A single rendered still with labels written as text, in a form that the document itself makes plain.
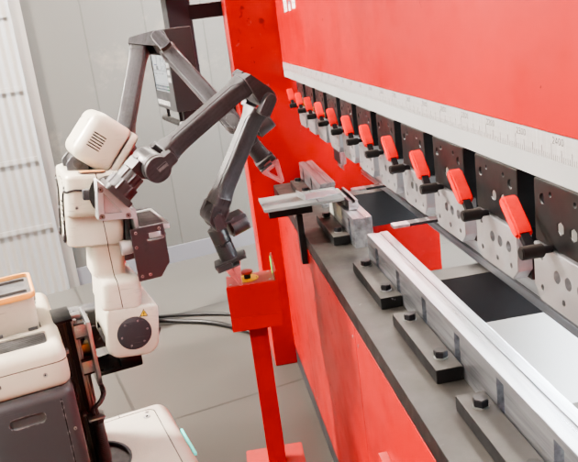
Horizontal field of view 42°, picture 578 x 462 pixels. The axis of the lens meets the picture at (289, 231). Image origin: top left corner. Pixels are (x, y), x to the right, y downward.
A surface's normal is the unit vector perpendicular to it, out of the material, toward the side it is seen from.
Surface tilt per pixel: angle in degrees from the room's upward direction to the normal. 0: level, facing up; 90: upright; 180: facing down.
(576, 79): 90
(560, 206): 90
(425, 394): 0
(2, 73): 90
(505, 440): 0
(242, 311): 90
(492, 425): 0
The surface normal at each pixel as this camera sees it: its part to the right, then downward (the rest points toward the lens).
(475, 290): 0.15, 0.26
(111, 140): 0.39, 0.21
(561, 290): -0.98, 0.16
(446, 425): -0.12, -0.95
